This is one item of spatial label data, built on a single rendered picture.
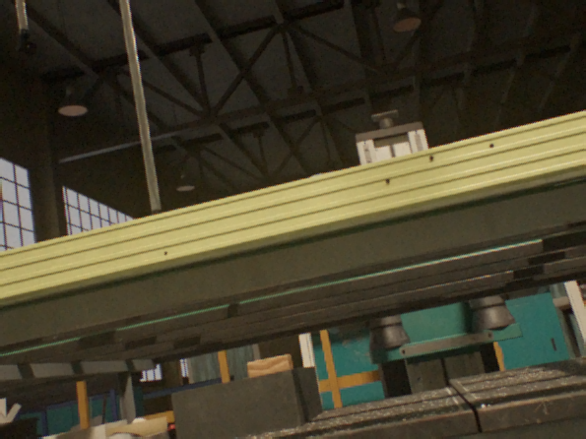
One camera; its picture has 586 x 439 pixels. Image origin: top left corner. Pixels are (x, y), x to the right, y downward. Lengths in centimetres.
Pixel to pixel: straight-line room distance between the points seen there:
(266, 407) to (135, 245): 44
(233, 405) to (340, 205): 52
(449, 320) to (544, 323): 273
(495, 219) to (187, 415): 68
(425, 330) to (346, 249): 234
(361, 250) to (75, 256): 41
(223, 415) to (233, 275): 39
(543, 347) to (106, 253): 519
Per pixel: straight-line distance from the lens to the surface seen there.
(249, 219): 96
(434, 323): 331
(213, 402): 133
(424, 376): 334
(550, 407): 101
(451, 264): 150
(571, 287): 589
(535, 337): 598
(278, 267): 99
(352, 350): 594
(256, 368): 151
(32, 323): 112
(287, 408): 129
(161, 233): 100
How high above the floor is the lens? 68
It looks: 13 degrees up
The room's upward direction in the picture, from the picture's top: 11 degrees counter-clockwise
